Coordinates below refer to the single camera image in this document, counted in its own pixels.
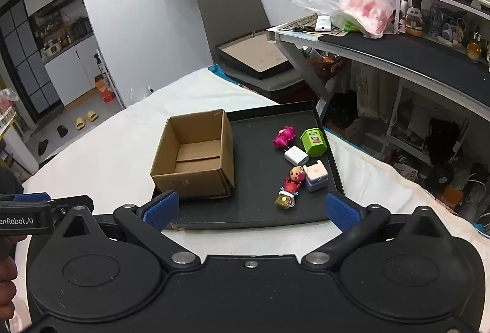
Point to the clear plastic bag pink contents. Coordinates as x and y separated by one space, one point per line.
367 7

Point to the white cabinet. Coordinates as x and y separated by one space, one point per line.
72 68

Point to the brown cardboard box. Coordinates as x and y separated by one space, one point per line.
191 185

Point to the black framed board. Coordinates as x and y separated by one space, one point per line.
254 53

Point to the white shelving rack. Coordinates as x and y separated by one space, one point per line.
394 114

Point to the black backpack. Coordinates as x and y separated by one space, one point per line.
443 141

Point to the pink toy figure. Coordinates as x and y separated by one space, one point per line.
284 137

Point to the blue figurine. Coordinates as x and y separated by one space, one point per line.
451 33

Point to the small black fan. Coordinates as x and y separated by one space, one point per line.
439 180

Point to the grey desk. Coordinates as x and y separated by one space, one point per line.
382 62

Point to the white charger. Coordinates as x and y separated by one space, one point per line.
296 156

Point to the lavender white charger cube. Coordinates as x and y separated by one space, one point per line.
317 178

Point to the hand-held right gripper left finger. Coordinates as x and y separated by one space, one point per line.
162 207

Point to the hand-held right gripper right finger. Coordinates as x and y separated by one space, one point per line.
341 211

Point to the black tray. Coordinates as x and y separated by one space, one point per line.
260 180

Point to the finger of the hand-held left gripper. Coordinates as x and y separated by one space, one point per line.
32 198

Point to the black slipper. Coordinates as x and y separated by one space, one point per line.
62 131
43 147

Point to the orange carton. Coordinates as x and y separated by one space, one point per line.
104 91

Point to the black grid door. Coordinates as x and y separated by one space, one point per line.
26 61

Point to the red plastic basket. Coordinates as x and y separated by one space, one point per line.
331 67

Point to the amber bottle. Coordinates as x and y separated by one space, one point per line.
474 47

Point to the white tote bag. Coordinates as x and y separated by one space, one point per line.
367 91

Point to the green toy box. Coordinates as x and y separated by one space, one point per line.
314 143

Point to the panda figurine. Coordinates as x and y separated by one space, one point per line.
414 17

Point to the white phone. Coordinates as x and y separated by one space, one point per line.
323 23

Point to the yellow slipper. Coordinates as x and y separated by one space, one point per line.
92 116
80 124

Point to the person's left hand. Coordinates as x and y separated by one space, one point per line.
5 294

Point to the black bag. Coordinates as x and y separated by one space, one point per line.
342 109

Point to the grey chair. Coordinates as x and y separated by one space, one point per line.
229 11

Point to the red-dressed doll figure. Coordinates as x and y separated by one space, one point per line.
293 181

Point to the black desk mat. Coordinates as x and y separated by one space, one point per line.
402 49

